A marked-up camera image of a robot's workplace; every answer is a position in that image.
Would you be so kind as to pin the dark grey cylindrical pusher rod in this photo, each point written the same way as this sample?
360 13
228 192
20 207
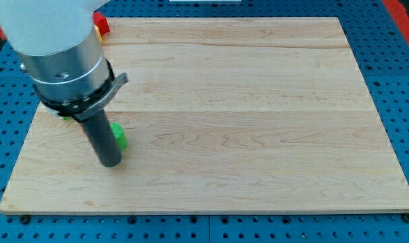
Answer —
100 135

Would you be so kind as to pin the green star block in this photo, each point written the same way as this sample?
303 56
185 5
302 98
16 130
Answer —
119 135

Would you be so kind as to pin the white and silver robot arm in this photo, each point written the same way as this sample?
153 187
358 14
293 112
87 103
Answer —
60 50

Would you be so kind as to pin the yellow block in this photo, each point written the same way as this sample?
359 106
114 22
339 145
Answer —
98 34

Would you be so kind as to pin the red block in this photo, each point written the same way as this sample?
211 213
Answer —
100 22

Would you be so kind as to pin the light wooden board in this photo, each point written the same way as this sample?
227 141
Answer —
223 116

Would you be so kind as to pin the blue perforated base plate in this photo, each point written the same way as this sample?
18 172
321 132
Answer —
383 56

